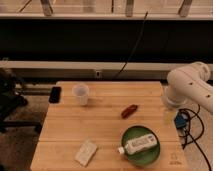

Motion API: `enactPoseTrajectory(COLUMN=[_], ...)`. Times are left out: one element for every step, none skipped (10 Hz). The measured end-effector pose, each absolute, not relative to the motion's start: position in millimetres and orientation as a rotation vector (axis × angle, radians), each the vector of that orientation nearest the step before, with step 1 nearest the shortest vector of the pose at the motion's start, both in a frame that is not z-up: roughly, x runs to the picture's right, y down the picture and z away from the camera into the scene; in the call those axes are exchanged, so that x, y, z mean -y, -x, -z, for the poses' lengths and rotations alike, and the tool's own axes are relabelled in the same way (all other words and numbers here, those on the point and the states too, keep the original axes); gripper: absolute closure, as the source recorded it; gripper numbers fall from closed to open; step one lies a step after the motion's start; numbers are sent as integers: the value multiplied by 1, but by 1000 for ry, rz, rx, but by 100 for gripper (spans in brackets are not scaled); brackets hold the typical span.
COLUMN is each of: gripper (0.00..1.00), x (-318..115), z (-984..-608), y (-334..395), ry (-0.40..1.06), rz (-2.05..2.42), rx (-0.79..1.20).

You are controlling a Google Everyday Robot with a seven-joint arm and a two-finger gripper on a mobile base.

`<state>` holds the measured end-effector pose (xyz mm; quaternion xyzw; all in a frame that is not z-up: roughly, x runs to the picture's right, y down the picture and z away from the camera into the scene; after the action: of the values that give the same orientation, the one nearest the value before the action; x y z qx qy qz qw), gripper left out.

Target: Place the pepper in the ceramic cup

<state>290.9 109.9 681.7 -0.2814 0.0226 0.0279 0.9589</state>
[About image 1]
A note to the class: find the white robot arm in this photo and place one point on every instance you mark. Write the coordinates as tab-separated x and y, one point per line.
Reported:
187	82

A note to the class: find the white plastic bottle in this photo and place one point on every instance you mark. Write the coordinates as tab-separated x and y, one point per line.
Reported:
138	144

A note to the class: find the green plate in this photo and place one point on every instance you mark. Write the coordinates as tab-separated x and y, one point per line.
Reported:
143	158

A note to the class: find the red pepper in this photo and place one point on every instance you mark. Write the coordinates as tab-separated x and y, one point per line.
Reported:
128	111

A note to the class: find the black smartphone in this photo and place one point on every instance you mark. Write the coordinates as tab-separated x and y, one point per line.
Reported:
55	95

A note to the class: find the blue connector box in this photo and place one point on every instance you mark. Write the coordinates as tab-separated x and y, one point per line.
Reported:
180	122

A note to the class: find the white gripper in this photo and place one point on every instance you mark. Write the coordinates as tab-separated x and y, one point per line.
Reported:
168	100

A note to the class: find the white wall outlet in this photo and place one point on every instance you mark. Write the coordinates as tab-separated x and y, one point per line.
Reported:
98	74

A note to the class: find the beige sponge block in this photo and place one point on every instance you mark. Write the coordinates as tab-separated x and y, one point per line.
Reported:
86	152

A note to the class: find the black office chair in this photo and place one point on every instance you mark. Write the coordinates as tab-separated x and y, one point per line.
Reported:
9	101

